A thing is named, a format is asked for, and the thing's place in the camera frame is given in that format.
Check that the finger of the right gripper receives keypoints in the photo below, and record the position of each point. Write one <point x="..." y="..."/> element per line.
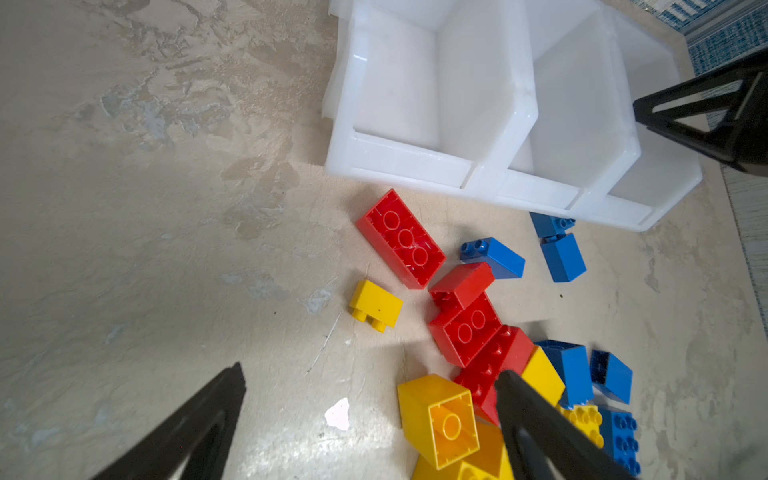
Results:
<point x="721" y="114"/>

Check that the left white bin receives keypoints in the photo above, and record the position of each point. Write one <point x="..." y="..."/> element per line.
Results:
<point x="437" y="96"/>

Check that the red lego long cluster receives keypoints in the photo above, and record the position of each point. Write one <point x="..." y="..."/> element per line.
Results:
<point x="509" y="349"/>

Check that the red lego cluster upper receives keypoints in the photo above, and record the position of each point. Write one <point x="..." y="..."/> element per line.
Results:
<point x="466" y="320"/>

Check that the right white bin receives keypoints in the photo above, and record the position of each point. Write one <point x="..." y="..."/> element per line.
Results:
<point x="665" y="172"/>

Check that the yellow lego hollow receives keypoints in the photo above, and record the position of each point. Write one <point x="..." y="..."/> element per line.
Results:
<point x="438" y="419"/>

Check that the white bin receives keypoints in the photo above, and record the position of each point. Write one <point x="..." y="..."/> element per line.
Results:
<point x="585" y="139"/>
<point x="665" y="172"/>
<point x="437" y="96"/>

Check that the yellow lego cluster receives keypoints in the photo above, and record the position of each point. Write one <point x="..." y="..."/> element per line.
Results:
<point x="540" y="374"/>

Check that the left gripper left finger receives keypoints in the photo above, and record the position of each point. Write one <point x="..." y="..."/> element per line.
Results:
<point x="195" y="439"/>

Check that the small yellow lego left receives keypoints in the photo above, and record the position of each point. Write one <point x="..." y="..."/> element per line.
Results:
<point x="372" y="303"/>

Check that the small blue lego top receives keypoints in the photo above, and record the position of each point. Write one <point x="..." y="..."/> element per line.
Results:
<point x="504" y="263"/>

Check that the large red lego top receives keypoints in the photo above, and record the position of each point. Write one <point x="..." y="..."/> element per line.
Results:
<point x="401" y="241"/>

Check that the yellow studded lego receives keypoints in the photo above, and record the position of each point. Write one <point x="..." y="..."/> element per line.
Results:
<point x="587" y="419"/>

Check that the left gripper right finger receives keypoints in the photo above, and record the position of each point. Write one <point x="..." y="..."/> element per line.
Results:
<point x="540" y="441"/>

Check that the middle white bin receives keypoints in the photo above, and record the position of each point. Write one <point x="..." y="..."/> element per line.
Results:
<point x="585" y="139"/>

